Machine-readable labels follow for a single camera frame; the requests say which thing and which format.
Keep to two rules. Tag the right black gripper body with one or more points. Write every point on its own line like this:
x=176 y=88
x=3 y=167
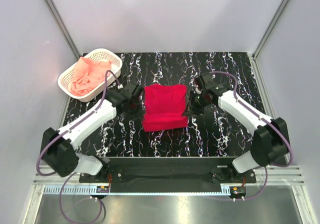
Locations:
x=197 y=103

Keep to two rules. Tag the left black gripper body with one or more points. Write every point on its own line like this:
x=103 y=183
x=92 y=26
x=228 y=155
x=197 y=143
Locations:
x=136 y=111

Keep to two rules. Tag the red t-shirt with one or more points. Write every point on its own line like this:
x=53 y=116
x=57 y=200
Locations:
x=164 y=107

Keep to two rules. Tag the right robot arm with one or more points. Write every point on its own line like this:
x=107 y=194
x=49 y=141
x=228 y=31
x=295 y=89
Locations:
x=270 y=137

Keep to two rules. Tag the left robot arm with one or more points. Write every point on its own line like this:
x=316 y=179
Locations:
x=58 y=147

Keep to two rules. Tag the white plastic laundry basket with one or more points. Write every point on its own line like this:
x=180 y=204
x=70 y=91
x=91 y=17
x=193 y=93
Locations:
x=64 y=80

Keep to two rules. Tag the peach t-shirt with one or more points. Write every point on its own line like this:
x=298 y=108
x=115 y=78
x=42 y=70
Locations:
x=87 y=75

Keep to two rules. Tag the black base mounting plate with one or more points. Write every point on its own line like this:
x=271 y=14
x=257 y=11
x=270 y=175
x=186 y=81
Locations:
x=164 y=175

